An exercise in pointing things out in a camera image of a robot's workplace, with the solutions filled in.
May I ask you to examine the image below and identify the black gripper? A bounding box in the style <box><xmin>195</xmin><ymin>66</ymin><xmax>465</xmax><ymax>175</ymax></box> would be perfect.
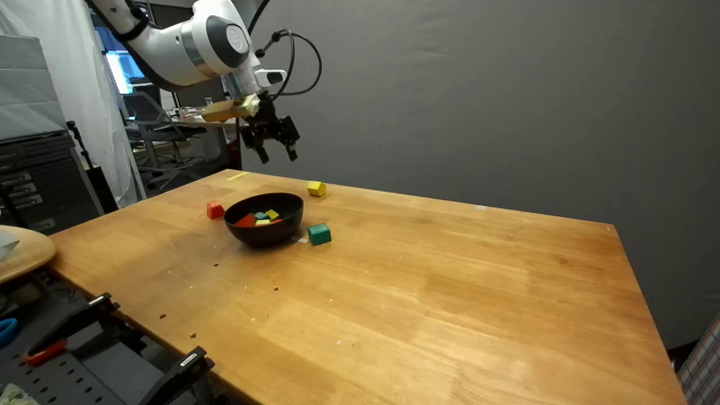
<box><xmin>242</xmin><ymin>110</ymin><xmax>303</xmax><ymax>167</ymax></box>

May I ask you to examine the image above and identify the lit computer monitor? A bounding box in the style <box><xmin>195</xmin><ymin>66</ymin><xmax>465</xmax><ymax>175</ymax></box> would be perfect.
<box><xmin>105</xmin><ymin>48</ymin><xmax>148</xmax><ymax>96</ymax></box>

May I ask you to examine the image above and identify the round wooden stool top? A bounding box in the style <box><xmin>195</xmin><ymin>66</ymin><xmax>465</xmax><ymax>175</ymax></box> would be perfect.
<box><xmin>0</xmin><ymin>224</ymin><xmax>56</xmax><ymax>285</ymax></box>

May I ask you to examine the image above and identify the beige wrist camera box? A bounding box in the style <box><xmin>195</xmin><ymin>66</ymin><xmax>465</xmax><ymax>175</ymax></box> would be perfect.
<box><xmin>199</xmin><ymin>92</ymin><xmax>264</xmax><ymax>126</ymax></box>

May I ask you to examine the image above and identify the dark equipment cabinet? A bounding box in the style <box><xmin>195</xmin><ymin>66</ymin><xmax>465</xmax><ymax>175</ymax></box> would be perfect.
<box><xmin>0</xmin><ymin>130</ymin><xmax>105</xmax><ymax>237</ymax></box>

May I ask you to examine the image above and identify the green wooden block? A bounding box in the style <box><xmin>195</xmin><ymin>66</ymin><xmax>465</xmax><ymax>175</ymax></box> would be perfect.
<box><xmin>306</xmin><ymin>224</ymin><xmax>333</xmax><ymax>248</ymax></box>

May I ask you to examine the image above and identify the striped fabric chair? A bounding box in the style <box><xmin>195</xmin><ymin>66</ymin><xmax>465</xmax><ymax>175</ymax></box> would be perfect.
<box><xmin>673</xmin><ymin>308</ymin><xmax>720</xmax><ymax>405</ymax></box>

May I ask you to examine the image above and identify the white crumpled object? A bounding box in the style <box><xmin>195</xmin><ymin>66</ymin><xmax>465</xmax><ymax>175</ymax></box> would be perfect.
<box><xmin>0</xmin><ymin>382</ymin><xmax>36</xmax><ymax>405</ymax></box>

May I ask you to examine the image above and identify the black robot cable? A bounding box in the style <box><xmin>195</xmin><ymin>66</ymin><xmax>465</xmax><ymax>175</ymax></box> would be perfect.
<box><xmin>254</xmin><ymin>28</ymin><xmax>324</xmax><ymax>99</ymax></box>

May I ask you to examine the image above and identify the white translucent curtain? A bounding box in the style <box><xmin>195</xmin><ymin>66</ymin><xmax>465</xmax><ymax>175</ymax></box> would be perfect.
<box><xmin>0</xmin><ymin>0</ymin><xmax>144</xmax><ymax>210</ymax></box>

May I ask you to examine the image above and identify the black perforated workbench board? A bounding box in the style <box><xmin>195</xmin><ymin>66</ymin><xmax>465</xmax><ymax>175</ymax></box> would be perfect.
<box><xmin>0</xmin><ymin>270</ymin><xmax>227</xmax><ymax>405</ymax></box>

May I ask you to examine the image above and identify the black round bowl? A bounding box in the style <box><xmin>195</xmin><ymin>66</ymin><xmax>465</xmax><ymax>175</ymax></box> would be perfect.
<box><xmin>224</xmin><ymin>191</ymin><xmax>306</xmax><ymax>251</ymax></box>

